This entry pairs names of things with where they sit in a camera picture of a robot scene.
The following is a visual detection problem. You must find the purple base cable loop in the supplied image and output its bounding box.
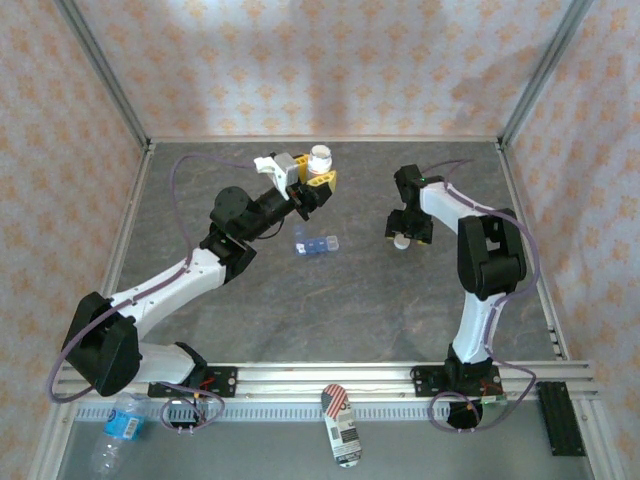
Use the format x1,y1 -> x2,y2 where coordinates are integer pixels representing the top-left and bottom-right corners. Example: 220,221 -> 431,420
428,363 -> 533,434
159,388 -> 225,434

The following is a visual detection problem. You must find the black ribbed plate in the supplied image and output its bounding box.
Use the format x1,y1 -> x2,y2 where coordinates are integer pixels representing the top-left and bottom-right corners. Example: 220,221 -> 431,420
535,381 -> 587,457

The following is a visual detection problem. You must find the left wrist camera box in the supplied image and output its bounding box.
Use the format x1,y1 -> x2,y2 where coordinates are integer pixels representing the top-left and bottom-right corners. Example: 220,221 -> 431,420
253,151 -> 302,201

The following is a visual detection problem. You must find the clear plastic water bottle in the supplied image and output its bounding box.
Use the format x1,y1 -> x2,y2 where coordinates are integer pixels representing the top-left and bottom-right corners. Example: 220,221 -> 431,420
89,392 -> 149,476

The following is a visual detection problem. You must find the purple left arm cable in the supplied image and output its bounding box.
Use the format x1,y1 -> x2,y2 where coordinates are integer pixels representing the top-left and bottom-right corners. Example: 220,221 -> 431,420
46,153 -> 259,406

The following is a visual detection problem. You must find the aluminium frame post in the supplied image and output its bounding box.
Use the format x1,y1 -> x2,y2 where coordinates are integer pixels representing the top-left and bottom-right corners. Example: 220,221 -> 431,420
498,0 -> 596,149
52,0 -> 152,151

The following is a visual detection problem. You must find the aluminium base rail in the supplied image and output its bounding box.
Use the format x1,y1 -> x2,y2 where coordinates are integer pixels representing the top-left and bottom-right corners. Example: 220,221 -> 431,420
49,360 -> 601,402

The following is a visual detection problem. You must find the white pill bottle orange label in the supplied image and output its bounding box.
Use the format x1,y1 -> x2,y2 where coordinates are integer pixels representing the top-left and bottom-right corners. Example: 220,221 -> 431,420
305,143 -> 334,176

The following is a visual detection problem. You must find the aluminium table edge rail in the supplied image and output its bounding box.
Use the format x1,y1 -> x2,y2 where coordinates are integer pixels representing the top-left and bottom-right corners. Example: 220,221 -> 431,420
102,142 -> 155,301
147,134 -> 504,147
495,142 -> 572,362

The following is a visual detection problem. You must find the grey slotted cable duct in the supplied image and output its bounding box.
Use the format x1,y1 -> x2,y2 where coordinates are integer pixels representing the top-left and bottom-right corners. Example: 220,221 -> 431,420
74,403 -> 451,422

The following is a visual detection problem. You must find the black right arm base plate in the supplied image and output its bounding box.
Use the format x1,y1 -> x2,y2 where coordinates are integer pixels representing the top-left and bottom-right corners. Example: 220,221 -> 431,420
410,364 -> 502,399

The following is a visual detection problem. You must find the blue weekly pill organizer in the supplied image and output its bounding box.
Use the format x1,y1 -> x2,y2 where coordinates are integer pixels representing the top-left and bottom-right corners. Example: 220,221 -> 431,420
292,224 -> 342,257

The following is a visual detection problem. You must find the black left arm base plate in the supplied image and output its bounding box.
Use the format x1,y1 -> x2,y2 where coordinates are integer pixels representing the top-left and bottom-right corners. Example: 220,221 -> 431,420
148,366 -> 238,399

